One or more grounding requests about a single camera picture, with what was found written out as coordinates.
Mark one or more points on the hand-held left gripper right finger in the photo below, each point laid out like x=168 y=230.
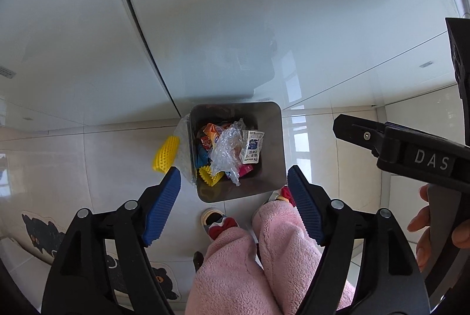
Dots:
x=304 y=204

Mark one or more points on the clear plastic bag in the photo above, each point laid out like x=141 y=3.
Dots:
x=227 y=149

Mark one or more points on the person's right hand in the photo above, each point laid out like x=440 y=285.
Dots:
x=422 y=219

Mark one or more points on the small white carton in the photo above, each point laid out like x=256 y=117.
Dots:
x=252 y=148

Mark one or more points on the steel trash bin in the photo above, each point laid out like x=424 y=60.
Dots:
x=271 y=138

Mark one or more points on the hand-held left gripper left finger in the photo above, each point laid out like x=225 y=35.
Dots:
x=161 y=204

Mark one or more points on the pink fleece pants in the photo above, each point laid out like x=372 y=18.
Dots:
x=279 y=263

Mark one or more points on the small vent grille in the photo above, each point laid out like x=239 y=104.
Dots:
x=426 y=64
x=6 y=71

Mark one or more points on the bear print floor mat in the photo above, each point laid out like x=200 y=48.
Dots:
x=40 y=234

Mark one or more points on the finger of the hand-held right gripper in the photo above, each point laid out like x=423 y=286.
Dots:
x=461 y=58
x=358 y=131

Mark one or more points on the yellow foam fruit net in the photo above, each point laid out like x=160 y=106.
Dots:
x=165 y=153
x=210 y=177

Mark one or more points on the blue candy wrapper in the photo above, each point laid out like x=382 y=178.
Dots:
x=203 y=157

